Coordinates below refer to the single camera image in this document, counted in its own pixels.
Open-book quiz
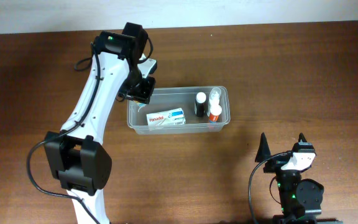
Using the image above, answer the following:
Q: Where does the white Panadol box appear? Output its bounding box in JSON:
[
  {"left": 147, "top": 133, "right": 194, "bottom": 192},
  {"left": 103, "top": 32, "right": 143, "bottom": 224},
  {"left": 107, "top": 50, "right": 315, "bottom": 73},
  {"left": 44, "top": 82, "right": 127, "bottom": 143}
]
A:
[{"left": 146, "top": 108, "right": 186, "bottom": 130}]

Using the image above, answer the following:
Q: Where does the orange tube white cap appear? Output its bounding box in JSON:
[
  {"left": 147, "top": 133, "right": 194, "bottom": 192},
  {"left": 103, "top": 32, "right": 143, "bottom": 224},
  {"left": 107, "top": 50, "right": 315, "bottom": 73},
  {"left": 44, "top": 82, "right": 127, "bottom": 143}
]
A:
[{"left": 209, "top": 105, "right": 222, "bottom": 123}]

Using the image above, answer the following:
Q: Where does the white lotion bottle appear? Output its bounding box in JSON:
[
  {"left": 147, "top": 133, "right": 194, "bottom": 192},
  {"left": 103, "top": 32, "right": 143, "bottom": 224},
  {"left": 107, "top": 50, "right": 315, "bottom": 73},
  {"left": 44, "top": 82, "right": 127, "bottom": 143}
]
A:
[{"left": 208, "top": 87, "right": 221, "bottom": 109}]

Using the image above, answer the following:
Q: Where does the black bottle white cap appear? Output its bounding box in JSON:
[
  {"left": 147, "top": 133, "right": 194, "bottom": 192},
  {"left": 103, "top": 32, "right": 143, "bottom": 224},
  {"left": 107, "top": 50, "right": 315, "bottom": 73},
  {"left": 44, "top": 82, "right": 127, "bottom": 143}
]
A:
[{"left": 195, "top": 92, "right": 206, "bottom": 117}]

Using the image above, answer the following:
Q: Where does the gold lid balm jar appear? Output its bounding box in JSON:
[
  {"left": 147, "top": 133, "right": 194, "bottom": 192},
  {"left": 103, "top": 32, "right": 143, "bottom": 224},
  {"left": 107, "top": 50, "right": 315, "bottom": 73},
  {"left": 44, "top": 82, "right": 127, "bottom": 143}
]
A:
[{"left": 135, "top": 101, "right": 147, "bottom": 112}]

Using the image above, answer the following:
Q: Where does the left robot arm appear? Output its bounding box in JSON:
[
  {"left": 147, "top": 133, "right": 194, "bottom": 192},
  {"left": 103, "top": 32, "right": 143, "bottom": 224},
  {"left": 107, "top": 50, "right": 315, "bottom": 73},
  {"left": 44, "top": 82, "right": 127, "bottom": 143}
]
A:
[{"left": 43, "top": 22, "right": 157, "bottom": 223}]

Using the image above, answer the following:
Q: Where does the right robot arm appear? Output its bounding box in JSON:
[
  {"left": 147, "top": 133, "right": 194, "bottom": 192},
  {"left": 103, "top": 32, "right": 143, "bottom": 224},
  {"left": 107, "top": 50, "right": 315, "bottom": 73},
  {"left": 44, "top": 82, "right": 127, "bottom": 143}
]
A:
[{"left": 248, "top": 133, "right": 342, "bottom": 224}]

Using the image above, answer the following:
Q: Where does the clear plastic container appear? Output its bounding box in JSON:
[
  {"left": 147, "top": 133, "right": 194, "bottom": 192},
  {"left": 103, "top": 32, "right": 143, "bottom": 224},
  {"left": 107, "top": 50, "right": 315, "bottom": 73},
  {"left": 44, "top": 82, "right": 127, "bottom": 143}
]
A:
[{"left": 127, "top": 86, "right": 231, "bottom": 135}]

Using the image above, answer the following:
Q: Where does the right black cable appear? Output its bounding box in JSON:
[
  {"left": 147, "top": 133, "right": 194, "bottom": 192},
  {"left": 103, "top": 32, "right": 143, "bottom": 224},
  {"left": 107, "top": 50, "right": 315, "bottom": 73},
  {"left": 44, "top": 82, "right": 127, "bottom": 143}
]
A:
[{"left": 247, "top": 151, "right": 293, "bottom": 224}]

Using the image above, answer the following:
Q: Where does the black cable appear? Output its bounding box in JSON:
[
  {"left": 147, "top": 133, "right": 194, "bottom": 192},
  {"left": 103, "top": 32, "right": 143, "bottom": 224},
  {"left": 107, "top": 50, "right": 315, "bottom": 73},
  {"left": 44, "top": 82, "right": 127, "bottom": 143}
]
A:
[
  {"left": 247, "top": 151, "right": 293, "bottom": 224},
  {"left": 25, "top": 37, "right": 155, "bottom": 224}
]

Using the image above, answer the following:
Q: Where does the left black cable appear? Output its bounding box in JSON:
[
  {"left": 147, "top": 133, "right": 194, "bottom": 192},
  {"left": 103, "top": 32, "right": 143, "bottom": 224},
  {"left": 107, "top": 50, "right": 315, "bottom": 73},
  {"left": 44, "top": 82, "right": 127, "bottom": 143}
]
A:
[{"left": 25, "top": 37, "right": 155, "bottom": 224}]

